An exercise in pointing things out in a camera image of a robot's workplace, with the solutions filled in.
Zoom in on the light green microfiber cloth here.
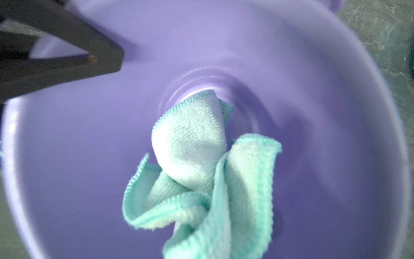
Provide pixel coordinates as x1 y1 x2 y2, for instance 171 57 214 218
122 90 282 259

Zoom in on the purple plastic bucket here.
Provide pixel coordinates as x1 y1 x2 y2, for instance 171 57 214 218
1 1 411 259

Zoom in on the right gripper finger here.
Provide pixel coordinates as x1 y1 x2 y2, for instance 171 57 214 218
1 1 125 102

